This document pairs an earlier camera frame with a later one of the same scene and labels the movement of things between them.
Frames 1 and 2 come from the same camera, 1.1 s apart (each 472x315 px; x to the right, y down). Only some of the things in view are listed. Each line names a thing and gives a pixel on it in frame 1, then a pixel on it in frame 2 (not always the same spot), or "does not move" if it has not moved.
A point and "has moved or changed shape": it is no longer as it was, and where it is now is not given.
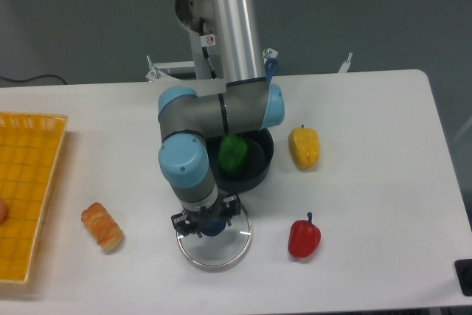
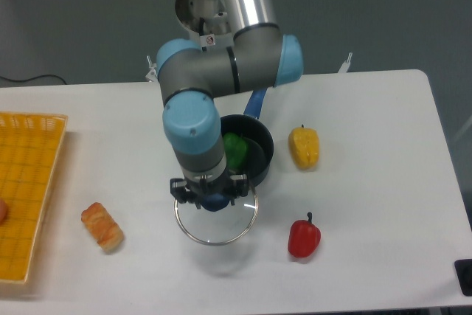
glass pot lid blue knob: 220,246 has moved or changed shape
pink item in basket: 4,212 does not move
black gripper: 217,210 → 235,185
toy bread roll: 102,226 does not move
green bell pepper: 232,153 does not move
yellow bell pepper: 304,144 does not move
